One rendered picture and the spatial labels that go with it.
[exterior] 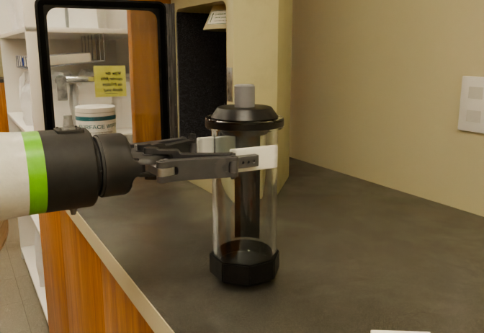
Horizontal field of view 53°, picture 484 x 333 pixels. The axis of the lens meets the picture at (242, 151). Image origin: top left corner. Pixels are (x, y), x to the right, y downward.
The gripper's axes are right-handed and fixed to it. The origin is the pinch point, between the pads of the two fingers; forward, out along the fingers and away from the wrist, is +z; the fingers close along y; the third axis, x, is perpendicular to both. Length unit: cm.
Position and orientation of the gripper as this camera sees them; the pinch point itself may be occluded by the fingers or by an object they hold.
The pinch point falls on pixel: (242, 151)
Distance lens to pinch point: 66.7
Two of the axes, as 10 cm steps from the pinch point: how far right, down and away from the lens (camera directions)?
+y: -5.1, -1.7, 8.4
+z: 8.6, -0.9, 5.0
